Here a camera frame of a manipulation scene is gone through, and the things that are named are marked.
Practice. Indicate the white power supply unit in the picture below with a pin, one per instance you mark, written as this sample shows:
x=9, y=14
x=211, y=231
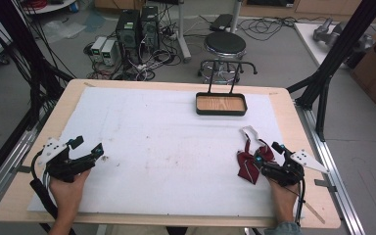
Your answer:
x=108, y=52
x=98, y=49

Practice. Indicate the person's left hand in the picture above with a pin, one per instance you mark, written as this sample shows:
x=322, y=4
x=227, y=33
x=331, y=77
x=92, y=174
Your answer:
x=68, y=191

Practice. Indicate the black metal frame stand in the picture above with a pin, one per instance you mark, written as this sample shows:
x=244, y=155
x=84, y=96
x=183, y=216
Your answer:
x=26, y=55
x=333, y=62

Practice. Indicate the dark red striped bow tie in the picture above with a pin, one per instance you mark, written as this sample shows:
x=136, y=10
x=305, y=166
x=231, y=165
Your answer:
x=253, y=161

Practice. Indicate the black rack with wooden tray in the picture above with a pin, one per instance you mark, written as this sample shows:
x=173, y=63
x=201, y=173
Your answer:
x=221, y=98

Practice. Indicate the person's right hand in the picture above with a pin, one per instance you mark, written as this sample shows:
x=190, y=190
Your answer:
x=284, y=199

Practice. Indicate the black round stool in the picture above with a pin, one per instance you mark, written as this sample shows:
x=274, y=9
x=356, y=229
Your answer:
x=224, y=55

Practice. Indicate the white foam mat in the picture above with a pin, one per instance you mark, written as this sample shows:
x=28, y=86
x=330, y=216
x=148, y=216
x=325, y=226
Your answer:
x=163, y=153

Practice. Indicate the black computer tower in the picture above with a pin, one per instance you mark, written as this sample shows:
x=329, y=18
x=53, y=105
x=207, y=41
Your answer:
x=150, y=27
x=128, y=34

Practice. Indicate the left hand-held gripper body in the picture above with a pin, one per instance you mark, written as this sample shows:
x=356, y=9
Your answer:
x=66, y=164

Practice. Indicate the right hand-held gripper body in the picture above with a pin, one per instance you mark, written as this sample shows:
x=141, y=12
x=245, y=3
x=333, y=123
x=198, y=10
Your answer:
x=290, y=169

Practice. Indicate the grey table leg post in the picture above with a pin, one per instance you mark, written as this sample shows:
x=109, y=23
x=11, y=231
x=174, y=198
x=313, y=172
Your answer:
x=182, y=36

